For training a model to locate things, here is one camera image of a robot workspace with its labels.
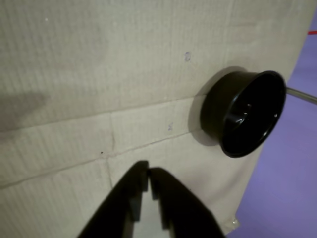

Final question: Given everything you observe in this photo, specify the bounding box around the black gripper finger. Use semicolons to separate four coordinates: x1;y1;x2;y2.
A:
148;168;225;238
76;160;150;238

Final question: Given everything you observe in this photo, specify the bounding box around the black round plastic bowl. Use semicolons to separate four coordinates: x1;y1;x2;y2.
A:
200;70;288;158

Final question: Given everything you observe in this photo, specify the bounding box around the brown cardboard sheet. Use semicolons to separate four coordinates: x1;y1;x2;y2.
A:
0;0;314;238

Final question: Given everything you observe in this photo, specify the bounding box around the grey curved tube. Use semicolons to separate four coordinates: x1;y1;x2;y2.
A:
286;86;317;105

